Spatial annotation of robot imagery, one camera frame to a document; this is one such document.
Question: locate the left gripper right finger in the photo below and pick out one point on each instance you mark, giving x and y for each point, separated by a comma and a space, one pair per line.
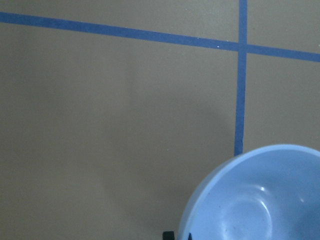
189, 236

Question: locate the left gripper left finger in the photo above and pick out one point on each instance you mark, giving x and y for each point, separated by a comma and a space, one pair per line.
168, 235

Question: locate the blue bowl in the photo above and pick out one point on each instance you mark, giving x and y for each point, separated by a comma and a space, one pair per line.
270, 193

